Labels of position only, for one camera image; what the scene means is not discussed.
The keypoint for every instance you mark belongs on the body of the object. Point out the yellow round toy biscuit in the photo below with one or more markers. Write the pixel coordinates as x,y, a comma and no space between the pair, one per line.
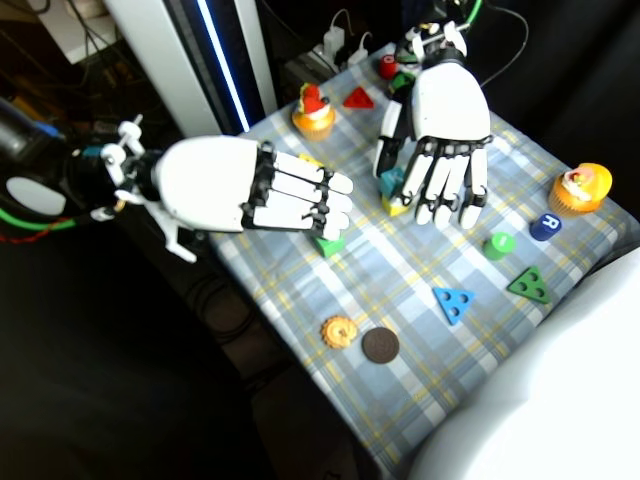
339,332

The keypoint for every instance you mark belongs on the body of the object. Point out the green three-hole triangle block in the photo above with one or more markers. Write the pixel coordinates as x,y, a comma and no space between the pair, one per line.
530,287

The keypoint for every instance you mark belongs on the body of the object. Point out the blue three-hole triangle block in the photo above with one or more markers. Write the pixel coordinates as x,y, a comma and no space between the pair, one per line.
452,305

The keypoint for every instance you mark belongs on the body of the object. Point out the white cabinet box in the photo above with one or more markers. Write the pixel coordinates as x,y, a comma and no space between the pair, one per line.
75,40

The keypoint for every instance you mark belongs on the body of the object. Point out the white charger plug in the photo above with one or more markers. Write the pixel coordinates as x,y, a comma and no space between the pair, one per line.
334,39
361,49

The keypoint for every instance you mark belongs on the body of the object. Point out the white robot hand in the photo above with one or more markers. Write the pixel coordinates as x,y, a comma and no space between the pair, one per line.
205,180
450,105

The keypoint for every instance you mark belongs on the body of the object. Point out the strawberry toy cupcake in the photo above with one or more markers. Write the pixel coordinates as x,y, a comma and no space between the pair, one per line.
313,117

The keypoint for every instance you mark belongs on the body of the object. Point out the green cylinder with dash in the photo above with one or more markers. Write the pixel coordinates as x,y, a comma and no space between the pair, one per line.
499,246

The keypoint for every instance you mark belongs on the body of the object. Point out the red cylinder block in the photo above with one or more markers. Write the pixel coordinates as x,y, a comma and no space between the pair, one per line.
387,67

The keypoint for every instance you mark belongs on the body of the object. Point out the white power strip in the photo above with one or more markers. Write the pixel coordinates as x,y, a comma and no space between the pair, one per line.
322,55

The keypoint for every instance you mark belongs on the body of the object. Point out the white pillar with blue light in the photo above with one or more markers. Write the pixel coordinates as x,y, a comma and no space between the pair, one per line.
165,60

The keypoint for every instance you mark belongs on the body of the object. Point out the blue plaid tablecloth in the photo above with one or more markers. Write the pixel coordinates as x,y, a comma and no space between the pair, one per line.
400,260

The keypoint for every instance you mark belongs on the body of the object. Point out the red three-hole triangle block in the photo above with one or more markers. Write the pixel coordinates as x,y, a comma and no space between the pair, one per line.
359,99

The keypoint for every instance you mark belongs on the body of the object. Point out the teal letter K cube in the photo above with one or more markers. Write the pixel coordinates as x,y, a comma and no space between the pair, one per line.
392,179

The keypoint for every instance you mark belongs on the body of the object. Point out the brown sandwich cookie toy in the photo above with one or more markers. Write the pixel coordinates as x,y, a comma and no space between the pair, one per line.
381,346

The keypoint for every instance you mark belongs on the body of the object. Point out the white robot body shell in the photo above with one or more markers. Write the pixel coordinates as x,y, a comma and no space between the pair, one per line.
550,400

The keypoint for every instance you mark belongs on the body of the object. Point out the yellow three-hole triangle block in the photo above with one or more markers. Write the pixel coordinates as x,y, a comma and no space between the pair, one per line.
310,160

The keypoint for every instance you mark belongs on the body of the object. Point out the orange toy cupcake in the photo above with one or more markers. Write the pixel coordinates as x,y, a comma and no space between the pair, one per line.
580,192

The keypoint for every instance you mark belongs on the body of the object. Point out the green number 7 cube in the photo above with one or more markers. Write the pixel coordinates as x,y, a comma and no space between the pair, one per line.
329,247

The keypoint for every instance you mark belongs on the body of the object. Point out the navy letter R cylinder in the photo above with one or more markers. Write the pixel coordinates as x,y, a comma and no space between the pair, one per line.
545,227

